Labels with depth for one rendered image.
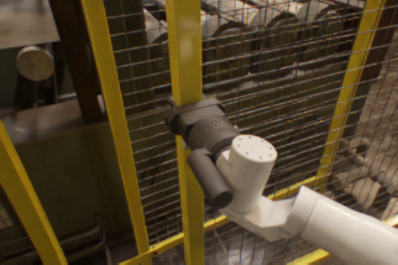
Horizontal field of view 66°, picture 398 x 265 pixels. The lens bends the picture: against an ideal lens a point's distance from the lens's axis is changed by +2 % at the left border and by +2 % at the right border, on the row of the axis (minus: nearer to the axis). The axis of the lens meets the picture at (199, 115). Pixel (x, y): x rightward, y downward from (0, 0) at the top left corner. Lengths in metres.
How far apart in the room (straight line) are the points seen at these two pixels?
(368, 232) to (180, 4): 0.42
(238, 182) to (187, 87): 0.23
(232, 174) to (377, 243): 0.19
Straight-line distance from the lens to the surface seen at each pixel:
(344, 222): 0.45
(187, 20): 0.54
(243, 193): 0.45
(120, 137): 1.07
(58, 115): 1.73
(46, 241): 1.15
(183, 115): 0.57
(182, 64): 0.57
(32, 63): 1.71
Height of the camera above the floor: 1.77
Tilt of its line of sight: 34 degrees down
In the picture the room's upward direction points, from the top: 1 degrees counter-clockwise
